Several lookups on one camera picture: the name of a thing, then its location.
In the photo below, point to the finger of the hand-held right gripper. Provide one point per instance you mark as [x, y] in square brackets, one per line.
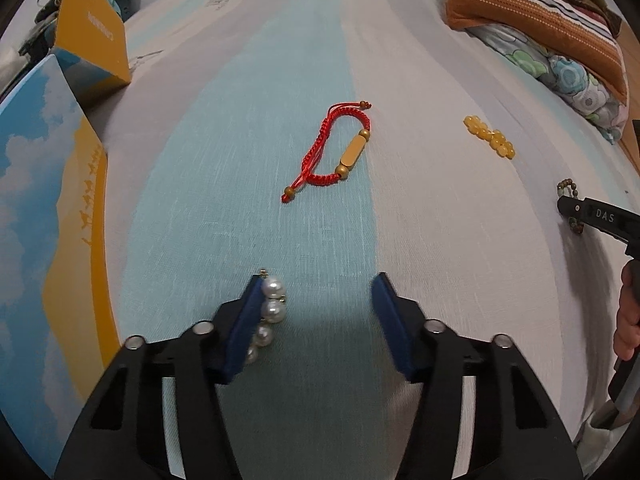
[585, 212]
[636, 145]

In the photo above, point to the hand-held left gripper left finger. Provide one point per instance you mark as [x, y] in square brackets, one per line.
[240, 340]

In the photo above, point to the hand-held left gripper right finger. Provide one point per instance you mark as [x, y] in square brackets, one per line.
[390, 325]

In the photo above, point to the blue and white cardboard box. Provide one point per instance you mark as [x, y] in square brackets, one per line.
[30, 160]

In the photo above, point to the person's right hand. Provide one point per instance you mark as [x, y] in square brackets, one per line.
[629, 320]

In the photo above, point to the wooden headboard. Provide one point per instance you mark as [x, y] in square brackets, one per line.
[631, 60]

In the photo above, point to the floral quilt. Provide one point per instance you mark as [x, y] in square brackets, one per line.
[565, 75]

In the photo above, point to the striped blue and grey bedsheet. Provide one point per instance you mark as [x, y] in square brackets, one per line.
[320, 240]

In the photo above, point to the striped red and orange pillow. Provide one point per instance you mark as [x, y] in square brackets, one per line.
[525, 5]

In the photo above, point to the blue suitcase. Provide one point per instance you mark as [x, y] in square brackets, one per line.
[111, 2]

